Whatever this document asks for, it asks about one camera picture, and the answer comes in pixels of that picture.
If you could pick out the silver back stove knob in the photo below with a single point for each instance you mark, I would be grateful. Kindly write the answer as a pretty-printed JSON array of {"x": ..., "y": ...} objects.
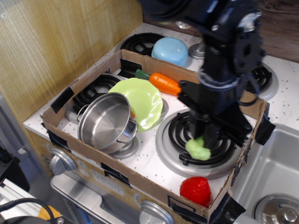
[{"x": 197, "y": 51}]

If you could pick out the light green plastic plate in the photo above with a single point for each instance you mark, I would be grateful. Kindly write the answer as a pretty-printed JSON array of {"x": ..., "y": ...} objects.
[{"x": 145, "y": 101}]

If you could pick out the silver sink drain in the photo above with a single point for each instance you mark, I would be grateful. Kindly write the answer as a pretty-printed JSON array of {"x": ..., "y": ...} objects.
[{"x": 277, "y": 209}]

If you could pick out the back left black burner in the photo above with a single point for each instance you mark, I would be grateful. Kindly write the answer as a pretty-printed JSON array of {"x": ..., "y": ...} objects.
[{"x": 142, "y": 43}]

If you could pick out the brown cardboard fence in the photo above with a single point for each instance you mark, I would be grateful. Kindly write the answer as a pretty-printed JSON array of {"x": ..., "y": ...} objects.
[{"x": 153, "y": 179}]

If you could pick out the green toy broccoli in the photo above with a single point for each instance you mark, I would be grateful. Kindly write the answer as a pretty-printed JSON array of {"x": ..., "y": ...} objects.
[{"x": 196, "y": 149}]

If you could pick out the orange toy carrot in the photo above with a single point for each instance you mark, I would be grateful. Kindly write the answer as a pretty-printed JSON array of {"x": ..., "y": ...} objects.
[{"x": 160, "y": 81}]

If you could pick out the small steel pot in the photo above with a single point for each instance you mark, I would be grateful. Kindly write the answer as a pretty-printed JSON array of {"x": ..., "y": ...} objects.
[{"x": 106, "y": 123}]

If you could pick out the steel sink basin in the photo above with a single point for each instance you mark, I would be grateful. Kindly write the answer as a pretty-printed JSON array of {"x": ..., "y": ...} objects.
[{"x": 271, "y": 169}]

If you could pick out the red toy strawberry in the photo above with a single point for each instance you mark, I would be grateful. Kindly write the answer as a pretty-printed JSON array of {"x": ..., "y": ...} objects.
[{"x": 197, "y": 190}]

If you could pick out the black burner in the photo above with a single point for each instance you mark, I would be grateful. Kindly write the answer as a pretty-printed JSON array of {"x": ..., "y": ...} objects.
[
  {"x": 267, "y": 81},
  {"x": 142, "y": 43},
  {"x": 171, "y": 137},
  {"x": 97, "y": 88}
]

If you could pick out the silver front left knob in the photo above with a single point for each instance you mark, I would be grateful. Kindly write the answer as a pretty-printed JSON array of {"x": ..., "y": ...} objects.
[{"x": 61, "y": 162}]

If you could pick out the light blue plastic bowl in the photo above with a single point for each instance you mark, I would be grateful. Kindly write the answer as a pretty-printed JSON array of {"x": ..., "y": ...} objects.
[{"x": 171, "y": 50}]

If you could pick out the front right black burner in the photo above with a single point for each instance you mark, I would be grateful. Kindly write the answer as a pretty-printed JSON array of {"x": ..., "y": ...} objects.
[{"x": 171, "y": 137}]

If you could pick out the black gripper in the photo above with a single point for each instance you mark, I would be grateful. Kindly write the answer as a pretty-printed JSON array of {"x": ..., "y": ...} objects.
[{"x": 215, "y": 111}]

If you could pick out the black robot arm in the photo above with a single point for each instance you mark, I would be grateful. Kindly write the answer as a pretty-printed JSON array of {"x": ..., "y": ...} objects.
[{"x": 230, "y": 31}]

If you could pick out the silver front middle knob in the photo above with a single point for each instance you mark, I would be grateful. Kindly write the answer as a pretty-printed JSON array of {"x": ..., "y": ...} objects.
[{"x": 151, "y": 213}]

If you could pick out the silver oven door handle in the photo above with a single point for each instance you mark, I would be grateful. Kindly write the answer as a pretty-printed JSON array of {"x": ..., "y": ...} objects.
[{"x": 97, "y": 203}]

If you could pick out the front left black burner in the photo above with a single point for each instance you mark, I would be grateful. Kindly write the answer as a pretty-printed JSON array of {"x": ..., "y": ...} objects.
[{"x": 97, "y": 88}]

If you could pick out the back right black burner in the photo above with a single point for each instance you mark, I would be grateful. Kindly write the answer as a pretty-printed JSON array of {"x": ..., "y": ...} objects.
[{"x": 267, "y": 81}]

